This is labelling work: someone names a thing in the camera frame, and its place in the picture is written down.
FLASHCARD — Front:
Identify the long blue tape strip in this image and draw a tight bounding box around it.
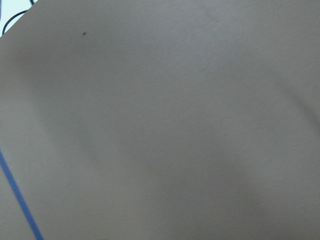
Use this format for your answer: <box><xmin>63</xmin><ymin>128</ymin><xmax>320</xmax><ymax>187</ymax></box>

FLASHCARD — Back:
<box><xmin>0</xmin><ymin>152</ymin><xmax>44</xmax><ymax>240</ymax></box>

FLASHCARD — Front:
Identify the thin black cable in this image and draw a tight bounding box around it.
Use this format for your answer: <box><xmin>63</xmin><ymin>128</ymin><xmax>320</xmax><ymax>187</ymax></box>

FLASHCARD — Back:
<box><xmin>1</xmin><ymin>0</ymin><xmax>37</xmax><ymax>36</ymax></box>

